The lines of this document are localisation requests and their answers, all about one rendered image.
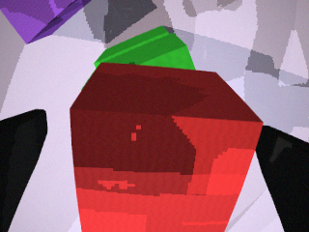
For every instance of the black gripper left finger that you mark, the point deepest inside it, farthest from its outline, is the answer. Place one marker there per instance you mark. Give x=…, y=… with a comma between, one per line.
x=21, y=140

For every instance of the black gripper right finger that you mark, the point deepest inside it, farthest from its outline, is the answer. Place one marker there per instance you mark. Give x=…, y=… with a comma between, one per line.
x=285, y=165

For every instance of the purple block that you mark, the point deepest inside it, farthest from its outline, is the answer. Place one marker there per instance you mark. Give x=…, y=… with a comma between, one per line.
x=36, y=19

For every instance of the red block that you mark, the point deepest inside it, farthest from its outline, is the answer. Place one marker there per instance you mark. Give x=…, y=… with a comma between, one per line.
x=159, y=150

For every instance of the green block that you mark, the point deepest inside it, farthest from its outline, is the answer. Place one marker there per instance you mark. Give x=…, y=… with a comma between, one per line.
x=130, y=44
x=168, y=51

